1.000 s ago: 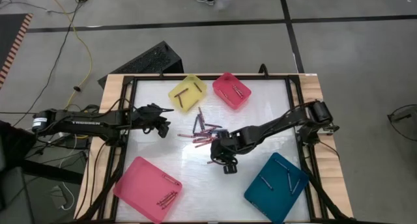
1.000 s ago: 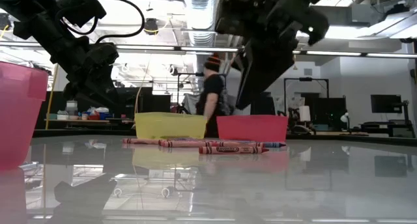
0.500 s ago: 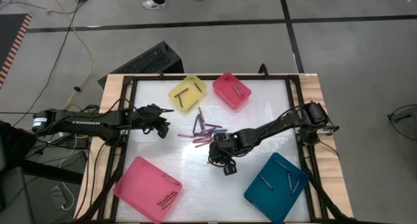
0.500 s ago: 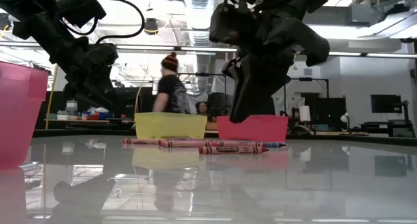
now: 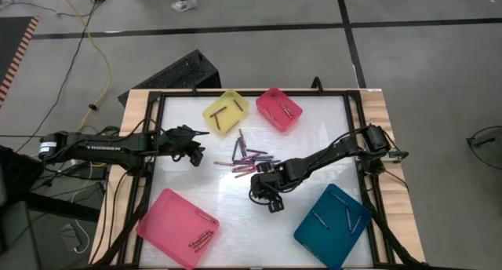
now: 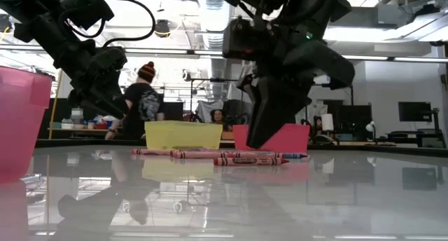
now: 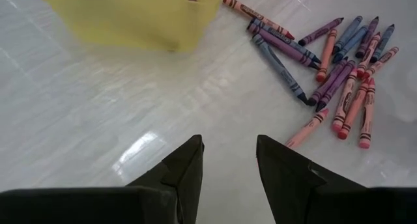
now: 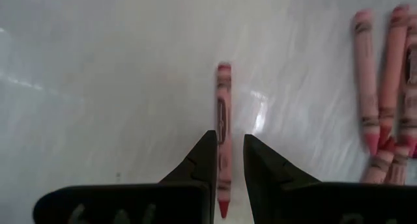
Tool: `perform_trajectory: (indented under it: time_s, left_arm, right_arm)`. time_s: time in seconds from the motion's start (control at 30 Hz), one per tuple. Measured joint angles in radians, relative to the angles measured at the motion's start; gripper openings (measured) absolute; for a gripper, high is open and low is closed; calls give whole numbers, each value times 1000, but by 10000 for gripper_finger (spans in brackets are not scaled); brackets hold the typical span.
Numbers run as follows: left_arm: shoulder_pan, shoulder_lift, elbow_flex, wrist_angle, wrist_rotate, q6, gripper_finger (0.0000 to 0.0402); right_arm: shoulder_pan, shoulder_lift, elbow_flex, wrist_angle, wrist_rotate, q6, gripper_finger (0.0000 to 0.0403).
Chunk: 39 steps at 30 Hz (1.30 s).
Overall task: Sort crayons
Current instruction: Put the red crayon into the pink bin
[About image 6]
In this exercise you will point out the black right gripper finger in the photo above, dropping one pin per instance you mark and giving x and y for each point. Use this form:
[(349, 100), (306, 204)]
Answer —
[(276, 111)]

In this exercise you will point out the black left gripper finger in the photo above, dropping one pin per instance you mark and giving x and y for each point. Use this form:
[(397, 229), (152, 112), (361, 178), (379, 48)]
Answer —
[(115, 101), (103, 109)]

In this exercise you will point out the red plastic bin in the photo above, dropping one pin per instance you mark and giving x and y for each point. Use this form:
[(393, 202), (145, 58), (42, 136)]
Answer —
[(294, 137)]

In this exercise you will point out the yellow plastic bin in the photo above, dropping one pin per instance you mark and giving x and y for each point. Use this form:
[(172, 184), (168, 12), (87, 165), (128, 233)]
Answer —
[(182, 136)]

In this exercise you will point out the pink plastic bin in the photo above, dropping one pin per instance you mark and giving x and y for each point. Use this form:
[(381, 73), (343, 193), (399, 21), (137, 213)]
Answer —
[(21, 122)]

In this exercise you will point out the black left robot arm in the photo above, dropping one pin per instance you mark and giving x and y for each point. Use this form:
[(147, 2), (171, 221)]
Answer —
[(35, 27)]

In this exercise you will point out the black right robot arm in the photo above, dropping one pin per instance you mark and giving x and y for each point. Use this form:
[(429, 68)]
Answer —
[(297, 3)]

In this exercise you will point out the small red box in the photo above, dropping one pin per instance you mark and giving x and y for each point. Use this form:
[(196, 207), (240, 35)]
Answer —
[(100, 126)]

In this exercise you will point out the person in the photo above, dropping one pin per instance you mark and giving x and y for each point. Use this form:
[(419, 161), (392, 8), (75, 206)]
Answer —
[(140, 101), (217, 116)]

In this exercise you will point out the clear plastic jar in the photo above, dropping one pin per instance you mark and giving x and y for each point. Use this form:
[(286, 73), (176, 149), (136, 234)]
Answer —
[(77, 116)]

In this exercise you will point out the wooden workbench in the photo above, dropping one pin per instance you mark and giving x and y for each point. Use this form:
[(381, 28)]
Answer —
[(80, 130)]

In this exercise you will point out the black partition panel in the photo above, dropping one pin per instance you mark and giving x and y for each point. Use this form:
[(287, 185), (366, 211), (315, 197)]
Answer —
[(59, 115), (173, 111)]

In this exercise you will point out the blue crayon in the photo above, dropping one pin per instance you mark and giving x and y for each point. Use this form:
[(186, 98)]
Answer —
[(297, 156)]

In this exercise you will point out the red crayon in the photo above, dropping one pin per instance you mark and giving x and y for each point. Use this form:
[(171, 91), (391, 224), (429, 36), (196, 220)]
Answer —
[(196, 155), (252, 155), (245, 161), (150, 152)]

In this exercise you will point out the white paper towel roll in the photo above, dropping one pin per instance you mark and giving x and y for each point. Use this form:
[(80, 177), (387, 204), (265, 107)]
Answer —
[(327, 122)]

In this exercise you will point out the long ceiling light strip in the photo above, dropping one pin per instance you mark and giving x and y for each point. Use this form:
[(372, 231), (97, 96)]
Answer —
[(367, 57)]

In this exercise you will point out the white desk lamp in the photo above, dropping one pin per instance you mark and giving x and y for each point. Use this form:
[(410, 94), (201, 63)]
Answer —
[(370, 126)]

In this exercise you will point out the black computer monitor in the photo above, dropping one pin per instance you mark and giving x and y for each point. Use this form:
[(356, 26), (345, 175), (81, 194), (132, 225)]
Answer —
[(414, 111)]

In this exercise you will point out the black desk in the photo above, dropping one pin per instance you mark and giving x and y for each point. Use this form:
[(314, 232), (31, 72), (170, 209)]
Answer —
[(402, 133)]

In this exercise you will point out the black monitor stand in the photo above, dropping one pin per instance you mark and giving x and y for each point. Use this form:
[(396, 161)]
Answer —
[(435, 120)]

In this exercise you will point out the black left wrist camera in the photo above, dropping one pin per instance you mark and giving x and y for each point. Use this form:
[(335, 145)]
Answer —
[(77, 98)]

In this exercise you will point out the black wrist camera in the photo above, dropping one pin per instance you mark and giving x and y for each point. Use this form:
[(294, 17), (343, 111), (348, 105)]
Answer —
[(77, 98), (245, 38)]

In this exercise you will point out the black aluminium table frame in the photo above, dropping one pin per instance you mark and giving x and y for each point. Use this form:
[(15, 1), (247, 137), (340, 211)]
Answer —
[(87, 143)]

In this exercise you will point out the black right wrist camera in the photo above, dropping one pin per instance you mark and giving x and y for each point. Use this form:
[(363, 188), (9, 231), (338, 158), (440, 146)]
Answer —
[(245, 38)]

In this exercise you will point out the black metal frame rig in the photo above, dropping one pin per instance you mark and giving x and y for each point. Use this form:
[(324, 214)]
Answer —
[(210, 80)]

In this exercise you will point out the black ceiling dome camera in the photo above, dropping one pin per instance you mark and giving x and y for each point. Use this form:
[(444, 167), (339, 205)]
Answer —
[(162, 28)]

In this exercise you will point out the silver ventilation duct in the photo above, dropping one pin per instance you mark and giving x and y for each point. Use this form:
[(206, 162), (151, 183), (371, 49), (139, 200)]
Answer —
[(210, 41)]

